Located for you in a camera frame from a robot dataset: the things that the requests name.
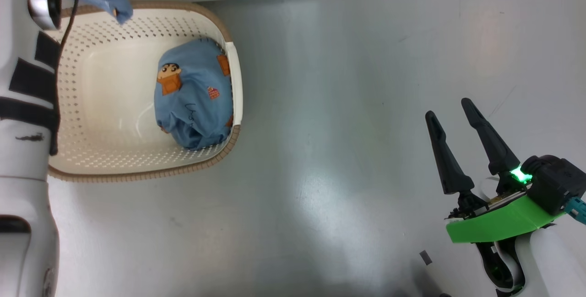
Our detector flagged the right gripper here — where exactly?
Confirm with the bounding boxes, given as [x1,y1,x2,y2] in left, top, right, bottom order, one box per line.
[425,98,566,243]

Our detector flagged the black cable teal plug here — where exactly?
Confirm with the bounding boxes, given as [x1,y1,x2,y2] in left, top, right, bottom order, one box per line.
[563,196,586,219]

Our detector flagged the cream perforated laundry basket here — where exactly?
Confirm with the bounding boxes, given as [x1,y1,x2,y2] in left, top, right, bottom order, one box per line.
[48,2,243,183]

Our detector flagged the blue cartoon print garment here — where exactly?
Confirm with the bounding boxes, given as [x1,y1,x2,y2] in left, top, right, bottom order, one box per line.
[153,37,234,151]

